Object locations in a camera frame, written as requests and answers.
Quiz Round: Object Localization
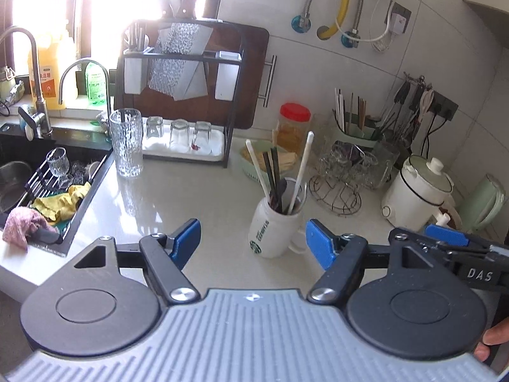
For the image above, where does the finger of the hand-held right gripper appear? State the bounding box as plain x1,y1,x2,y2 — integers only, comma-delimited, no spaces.
413,223,494,256

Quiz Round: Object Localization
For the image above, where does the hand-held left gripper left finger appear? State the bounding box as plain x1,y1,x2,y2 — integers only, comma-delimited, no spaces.
73,218,202,306

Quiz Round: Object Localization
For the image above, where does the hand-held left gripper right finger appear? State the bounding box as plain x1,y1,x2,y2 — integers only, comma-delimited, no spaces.
305,218,448,306

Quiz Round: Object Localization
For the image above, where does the white mug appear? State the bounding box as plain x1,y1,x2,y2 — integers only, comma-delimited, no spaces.
248,197,313,259

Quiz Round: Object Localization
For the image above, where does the black chopstick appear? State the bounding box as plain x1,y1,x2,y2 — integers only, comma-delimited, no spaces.
262,149,279,208
271,147,286,212

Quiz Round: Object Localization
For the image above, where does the person's right hand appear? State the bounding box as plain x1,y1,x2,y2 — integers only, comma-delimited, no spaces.
474,319,509,364

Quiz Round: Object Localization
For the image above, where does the green electric kettle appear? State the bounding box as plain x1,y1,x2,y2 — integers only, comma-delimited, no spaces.
457,173,507,233

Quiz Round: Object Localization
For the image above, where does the white electric cooking pot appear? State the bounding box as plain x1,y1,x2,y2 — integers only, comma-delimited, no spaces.
381,154,456,229

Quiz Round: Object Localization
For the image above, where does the crystal goblet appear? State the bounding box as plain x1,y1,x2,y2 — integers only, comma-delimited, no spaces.
356,153,382,187
326,145,352,180

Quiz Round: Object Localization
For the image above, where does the row of upturned glasses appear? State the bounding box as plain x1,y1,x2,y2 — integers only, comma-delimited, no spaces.
142,127,227,164

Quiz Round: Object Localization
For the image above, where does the bundle of dried yellow strips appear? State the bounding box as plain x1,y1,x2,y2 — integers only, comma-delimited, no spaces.
250,147,299,172

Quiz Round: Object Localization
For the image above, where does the clear glass jug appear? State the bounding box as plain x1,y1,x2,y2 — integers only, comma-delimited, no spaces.
374,139,402,187

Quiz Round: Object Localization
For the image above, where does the green plastic basket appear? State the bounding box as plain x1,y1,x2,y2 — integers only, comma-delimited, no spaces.
239,139,299,186

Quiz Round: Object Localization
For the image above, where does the clear drinking glass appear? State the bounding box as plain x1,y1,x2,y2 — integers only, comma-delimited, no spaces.
192,121,213,154
145,116,164,144
169,118,192,152

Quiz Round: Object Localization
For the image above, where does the tall textured glass mug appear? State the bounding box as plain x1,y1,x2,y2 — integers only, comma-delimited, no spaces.
109,108,144,178

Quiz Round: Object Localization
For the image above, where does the green chopstick holder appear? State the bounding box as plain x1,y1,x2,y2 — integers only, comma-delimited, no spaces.
334,113,382,148

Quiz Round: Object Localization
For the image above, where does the red-lid plastic jar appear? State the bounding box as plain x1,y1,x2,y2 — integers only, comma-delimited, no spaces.
275,103,311,156

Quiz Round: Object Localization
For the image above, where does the steel wool scrubber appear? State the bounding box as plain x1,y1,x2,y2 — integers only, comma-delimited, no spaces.
69,159,100,186

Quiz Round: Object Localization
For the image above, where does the yellow cloth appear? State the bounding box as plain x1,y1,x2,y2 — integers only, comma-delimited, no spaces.
32,182,92,223

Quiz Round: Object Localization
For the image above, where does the row of hanging kitchen tools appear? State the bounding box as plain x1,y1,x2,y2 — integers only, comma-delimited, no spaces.
378,74,436,148

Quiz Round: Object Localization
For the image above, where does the bunch of assorted chopsticks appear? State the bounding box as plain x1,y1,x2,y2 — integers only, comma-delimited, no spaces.
334,87,368,134

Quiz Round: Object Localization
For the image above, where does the black metal kitchen rack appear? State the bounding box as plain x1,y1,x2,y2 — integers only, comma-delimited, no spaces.
113,18,247,168

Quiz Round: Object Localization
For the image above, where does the wine glass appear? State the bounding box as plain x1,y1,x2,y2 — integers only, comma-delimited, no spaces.
46,147,72,189

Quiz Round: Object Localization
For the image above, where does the plain steel cleaver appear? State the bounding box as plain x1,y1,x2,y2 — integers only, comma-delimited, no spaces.
173,60,209,100

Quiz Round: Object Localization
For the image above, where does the small gooseneck faucet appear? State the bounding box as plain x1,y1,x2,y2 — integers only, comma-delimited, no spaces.
58,59,114,132

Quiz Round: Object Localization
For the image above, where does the pink cloth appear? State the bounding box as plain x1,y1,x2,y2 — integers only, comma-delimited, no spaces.
2,207,58,251

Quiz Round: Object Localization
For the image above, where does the white rack holder box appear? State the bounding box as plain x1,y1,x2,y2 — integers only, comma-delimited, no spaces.
215,51,241,101

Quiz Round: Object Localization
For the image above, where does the dark wooden cutting board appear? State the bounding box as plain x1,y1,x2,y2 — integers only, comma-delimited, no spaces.
119,19,270,130

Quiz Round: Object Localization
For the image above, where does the white cutlery cup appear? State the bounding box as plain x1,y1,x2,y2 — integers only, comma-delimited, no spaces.
122,48,154,95

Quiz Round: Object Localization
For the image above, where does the hammered steel cleaver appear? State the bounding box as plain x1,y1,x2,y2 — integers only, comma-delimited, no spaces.
148,22,213,100

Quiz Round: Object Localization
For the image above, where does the green bottle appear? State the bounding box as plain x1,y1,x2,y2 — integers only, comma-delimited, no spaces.
85,61,110,102

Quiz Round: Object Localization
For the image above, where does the steel pot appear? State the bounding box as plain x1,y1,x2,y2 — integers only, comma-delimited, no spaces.
0,161,32,216

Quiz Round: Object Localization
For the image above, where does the black sink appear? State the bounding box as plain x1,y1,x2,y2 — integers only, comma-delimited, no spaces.
0,123,114,253

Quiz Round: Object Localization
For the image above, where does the tall steel faucet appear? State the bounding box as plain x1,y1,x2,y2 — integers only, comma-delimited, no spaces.
0,26,54,140

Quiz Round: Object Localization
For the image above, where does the yellow detergent jug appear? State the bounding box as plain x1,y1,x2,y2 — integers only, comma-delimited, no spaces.
27,34,78,111

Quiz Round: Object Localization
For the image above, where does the small soap bottle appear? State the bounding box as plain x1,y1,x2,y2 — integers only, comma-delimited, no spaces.
0,66,24,106

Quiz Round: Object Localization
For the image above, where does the window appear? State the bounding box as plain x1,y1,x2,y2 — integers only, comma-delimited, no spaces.
0,0,223,104

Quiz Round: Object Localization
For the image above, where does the wire glass stand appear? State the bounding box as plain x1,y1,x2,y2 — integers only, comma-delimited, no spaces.
308,159,364,212

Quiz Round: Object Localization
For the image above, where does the black power cable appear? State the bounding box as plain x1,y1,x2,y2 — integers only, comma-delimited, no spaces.
422,115,444,158

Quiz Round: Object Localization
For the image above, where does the black wall socket strip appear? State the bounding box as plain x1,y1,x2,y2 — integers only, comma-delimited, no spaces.
431,91,459,122

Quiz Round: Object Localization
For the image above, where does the steel bar handle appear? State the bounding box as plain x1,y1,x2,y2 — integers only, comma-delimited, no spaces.
260,55,277,108

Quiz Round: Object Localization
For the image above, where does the blue pipe flange with hose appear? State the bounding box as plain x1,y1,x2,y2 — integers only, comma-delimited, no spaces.
292,0,327,33
341,0,398,50

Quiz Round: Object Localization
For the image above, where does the white cable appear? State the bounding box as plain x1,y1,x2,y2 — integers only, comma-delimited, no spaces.
334,0,398,52

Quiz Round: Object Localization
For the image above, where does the white wall charger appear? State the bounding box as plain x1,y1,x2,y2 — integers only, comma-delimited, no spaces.
387,2,412,34

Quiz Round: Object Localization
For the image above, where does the yellow gas hose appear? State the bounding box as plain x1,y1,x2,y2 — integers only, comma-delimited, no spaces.
316,0,356,40

